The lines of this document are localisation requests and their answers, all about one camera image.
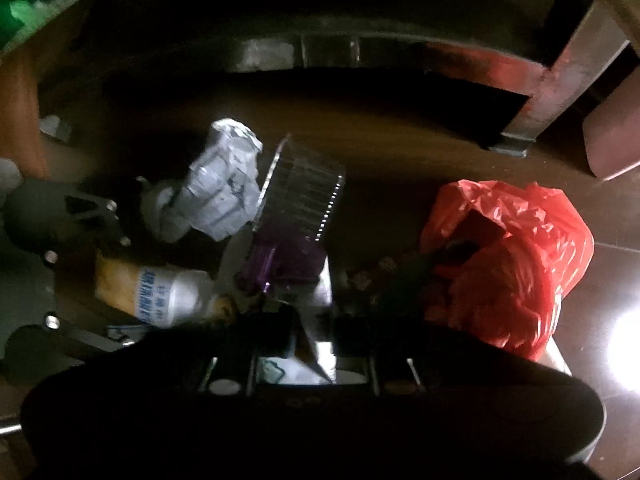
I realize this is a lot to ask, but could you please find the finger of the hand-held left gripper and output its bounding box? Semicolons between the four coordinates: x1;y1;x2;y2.
5;324;151;367
4;179;132;256

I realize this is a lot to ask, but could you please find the crumpled white paper wrapper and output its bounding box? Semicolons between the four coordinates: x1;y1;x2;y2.
140;118;264;243

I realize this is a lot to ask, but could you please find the purple wrapper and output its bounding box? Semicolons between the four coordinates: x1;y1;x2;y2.
234;239;327;293

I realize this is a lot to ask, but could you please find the clear bottle with white label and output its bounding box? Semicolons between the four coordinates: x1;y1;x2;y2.
95;252;238;332

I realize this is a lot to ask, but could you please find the red plastic bag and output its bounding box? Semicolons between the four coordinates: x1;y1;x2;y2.
419;180;596;362

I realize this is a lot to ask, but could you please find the clear plastic food container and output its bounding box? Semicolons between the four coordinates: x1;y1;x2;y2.
252;134;347;247

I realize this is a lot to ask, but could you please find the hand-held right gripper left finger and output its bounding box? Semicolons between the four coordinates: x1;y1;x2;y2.
200;304;302;397

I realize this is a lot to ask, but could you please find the brown wooden furniture panel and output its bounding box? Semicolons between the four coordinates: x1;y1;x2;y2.
581;89;640;182

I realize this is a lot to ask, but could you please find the small white paper scrap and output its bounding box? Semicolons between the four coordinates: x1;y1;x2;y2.
39;115;72;142

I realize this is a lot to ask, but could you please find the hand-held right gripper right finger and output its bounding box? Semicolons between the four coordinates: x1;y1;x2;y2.
334;309;427;395

